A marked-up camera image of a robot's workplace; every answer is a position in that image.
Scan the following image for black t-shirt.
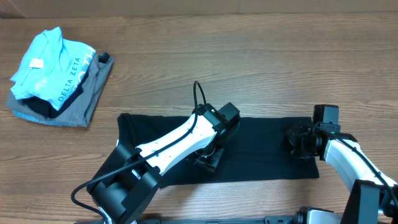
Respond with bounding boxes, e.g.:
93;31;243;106
118;113;319;188

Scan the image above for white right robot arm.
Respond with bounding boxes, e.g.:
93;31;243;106
287;104;397;223

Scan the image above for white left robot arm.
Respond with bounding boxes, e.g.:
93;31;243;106
87;103;240;223

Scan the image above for folded grey shirt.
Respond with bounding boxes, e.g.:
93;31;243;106
7;52;113;128

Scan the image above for folded light blue shirt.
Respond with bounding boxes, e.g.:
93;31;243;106
11;27;96;111

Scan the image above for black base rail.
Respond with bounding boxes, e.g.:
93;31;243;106
133;215;294;224

